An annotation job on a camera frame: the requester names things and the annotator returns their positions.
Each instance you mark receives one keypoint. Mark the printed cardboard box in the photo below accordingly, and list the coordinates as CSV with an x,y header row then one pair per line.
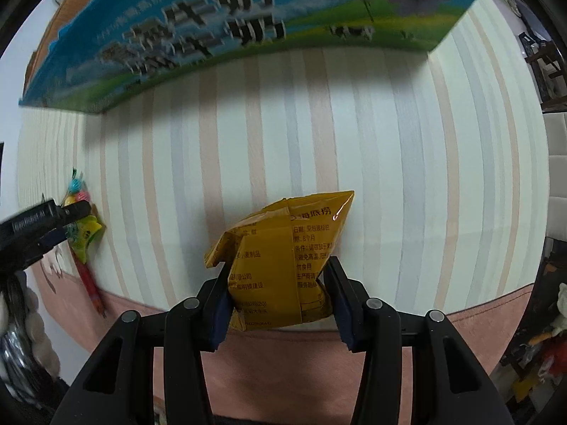
x,y
248,22

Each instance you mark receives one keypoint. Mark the striped bed sheet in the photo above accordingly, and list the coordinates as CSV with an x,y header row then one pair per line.
x,y
398,186

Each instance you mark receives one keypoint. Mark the colourful candy bundle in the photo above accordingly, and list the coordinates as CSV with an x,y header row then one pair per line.
x,y
77,188

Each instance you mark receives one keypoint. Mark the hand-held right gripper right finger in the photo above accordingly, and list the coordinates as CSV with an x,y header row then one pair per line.
x,y
346,321

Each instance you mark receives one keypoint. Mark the pink blanket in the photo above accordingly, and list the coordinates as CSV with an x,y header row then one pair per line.
x,y
288,376

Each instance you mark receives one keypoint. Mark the dark wooden chair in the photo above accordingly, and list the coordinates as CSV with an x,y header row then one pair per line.
x,y
542,66

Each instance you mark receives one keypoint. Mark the yellow snack packet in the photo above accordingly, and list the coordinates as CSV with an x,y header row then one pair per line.
x,y
283,265

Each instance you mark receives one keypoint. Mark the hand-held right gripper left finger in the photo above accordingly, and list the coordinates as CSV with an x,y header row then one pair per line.
x,y
219,321

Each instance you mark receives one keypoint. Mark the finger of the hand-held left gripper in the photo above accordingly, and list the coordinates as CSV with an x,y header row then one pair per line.
x,y
73,212
57,237

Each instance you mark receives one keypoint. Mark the red snack box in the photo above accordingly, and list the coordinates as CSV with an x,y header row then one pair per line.
x,y
91,283

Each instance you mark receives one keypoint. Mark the green yellow candy packet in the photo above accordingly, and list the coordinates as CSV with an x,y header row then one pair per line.
x,y
86,234

